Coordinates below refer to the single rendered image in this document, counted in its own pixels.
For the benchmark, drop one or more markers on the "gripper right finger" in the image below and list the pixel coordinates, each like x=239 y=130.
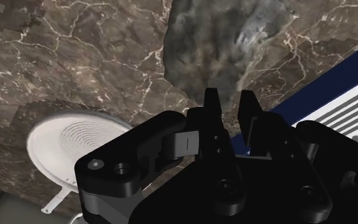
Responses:
x=327 y=161

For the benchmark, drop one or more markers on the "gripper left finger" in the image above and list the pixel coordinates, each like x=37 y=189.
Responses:
x=154 y=139

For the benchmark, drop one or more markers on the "white round skimmer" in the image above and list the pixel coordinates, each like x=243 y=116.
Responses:
x=51 y=145

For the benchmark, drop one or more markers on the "grey rough lump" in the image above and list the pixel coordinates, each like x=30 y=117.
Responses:
x=209 y=46

